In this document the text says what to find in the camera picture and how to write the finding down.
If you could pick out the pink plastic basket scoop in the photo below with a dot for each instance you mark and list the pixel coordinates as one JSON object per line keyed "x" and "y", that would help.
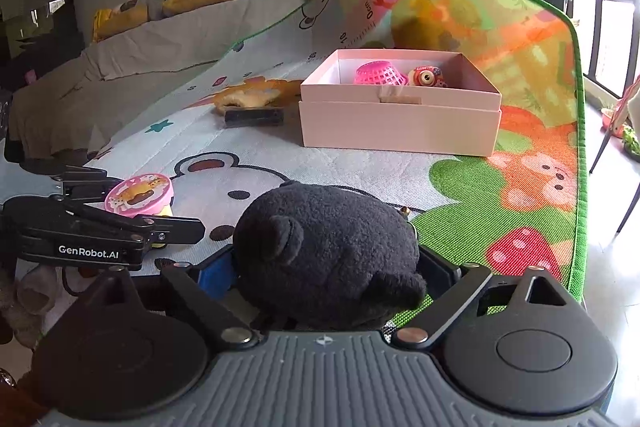
{"x": 380, "y": 74}

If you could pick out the green potted plant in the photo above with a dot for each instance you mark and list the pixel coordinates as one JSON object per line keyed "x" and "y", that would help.
{"x": 631, "y": 142}

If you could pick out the pink round cartoon tin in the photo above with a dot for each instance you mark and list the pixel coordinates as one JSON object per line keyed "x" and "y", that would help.
{"x": 137, "y": 194}

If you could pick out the cartoon printed play mat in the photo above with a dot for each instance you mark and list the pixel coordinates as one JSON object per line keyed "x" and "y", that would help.
{"x": 350, "y": 177}

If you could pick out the black plush toy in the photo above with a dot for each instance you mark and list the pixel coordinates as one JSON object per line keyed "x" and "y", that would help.
{"x": 325, "y": 252}

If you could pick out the black rectangular case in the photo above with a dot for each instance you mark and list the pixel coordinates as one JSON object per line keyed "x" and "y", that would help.
{"x": 254, "y": 117}

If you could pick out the dark cabinet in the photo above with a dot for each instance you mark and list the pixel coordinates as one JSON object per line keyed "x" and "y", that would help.
{"x": 40, "y": 37}

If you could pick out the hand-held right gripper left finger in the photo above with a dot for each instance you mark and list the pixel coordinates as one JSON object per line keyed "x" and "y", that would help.
{"x": 215, "y": 272}

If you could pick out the black legged chair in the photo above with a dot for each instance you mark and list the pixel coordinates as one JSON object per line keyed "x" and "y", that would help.
{"x": 607, "y": 142}

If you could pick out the pink cardboard box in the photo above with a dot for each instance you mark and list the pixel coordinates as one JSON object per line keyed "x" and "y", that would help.
{"x": 400, "y": 127}

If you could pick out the grey covered sofa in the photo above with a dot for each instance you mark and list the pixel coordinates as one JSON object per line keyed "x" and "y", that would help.
{"x": 150, "y": 57}

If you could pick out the white cloth on chair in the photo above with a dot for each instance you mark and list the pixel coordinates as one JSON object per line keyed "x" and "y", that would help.
{"x": 631, "y": 107}

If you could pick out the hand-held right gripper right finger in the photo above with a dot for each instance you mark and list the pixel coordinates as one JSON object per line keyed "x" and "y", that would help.
{"x": 440, "y": 272}

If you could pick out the yellow plush pillow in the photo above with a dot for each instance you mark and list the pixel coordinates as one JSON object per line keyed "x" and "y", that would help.
{"x": 120, "y": 19}

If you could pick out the red plant pot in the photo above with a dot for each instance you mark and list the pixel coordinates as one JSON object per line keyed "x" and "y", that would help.
{"x": 610, "y": 119}

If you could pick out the grey fuzzy cloth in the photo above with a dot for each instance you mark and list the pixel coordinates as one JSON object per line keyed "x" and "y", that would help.
{"x": 35, "y": 292}

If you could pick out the red toy camera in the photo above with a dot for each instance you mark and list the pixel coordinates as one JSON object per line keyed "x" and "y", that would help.
{"x": 427, "y": 78}

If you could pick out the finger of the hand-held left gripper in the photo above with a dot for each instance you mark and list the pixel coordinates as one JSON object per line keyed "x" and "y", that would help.
{"x": 80, "y": 179}
{"x": 175, "y": 231}

